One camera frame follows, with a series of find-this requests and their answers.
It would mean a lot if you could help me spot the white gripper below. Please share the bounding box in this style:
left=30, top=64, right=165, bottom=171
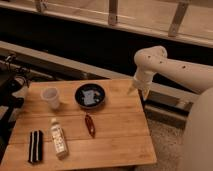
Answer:
left=127, top=70, right=154, bottom=101

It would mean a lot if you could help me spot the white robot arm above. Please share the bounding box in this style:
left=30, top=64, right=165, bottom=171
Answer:
left=130, top=46, right=213, bottom=171

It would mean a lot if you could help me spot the pale blue item in bowl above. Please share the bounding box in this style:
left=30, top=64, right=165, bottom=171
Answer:
left=83, top=90, right=99, bottom=106

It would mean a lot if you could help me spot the black round bowl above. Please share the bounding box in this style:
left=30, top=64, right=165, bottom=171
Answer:
left=75, top=83, right=105, bottom=109

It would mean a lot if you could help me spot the translucent plastic cup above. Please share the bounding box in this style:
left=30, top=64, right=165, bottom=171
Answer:
left=40, top=87, right=60, bottom=110

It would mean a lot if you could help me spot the small clear plastic bottle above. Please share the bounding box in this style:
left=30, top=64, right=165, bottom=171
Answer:
left=50, top=118, right=68, bottom=159

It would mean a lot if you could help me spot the black white striped cloth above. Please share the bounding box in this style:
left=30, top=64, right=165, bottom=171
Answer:
left=28, top=130, right=43, bottom=164

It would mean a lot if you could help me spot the black equipment at left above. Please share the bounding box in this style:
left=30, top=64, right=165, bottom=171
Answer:
left=0, top=54, right=27, bottom=162

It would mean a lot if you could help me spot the metal rail bracket centre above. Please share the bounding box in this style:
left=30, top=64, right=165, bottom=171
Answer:
left=108, top=0, right=118, bottom=26

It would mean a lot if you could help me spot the metal rail bracket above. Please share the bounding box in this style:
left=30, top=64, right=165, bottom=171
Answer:
left=168, top=0, right=190, bottom=37
left=108, top=0, right=118, bottom=26
left=34, top=0, right=47, bottom=13

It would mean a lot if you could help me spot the metal rail bracket right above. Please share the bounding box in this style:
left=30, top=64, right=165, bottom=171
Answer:
left=168, top=0, right=190, bottom=37

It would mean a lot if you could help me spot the metal rail bracket left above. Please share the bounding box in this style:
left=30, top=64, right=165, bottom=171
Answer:
left=34, top=0, right=47, bottom=13

